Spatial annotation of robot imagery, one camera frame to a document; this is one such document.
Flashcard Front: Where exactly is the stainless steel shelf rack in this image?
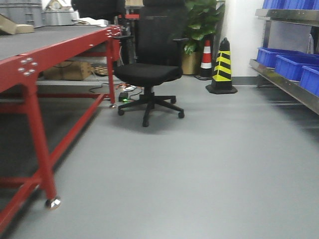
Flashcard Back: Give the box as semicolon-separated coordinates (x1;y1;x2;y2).
250;9;319;114

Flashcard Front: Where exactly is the black power adapter green light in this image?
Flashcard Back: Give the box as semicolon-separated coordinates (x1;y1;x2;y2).
118;92;129;102

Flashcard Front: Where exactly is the black office chair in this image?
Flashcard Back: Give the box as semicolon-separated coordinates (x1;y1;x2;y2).
114;0;188;127

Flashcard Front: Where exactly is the red white traffic cone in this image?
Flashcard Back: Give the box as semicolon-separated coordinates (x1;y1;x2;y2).
195;39;212;80

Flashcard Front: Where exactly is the yellow black traffic cone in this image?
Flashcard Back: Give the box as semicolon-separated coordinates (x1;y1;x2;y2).
206;37;238;94

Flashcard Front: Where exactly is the cardboard box under table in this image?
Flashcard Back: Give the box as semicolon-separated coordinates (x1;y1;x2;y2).
43;61;92;81

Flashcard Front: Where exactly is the green potted plant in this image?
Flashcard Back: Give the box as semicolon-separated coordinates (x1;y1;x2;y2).
181;0;225;76

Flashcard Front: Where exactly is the blue bin far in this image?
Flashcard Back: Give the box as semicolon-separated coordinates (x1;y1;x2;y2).
257;47;319;68

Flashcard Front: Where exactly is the blue bin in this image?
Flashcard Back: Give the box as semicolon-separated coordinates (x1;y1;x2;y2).
275;55;319;82
300;66;319;96
257;47;319;68

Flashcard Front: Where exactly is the blue bin middle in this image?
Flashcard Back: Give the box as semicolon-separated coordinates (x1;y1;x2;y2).
275;55;319;82

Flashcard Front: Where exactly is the blue bin near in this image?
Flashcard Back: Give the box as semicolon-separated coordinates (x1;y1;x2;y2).
300;66;319;96

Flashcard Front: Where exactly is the cardboard box on table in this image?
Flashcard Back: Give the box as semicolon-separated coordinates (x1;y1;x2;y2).
0;14;35;35

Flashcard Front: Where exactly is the red metal frame table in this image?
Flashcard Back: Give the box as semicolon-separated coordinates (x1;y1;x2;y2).
0;25;121;231

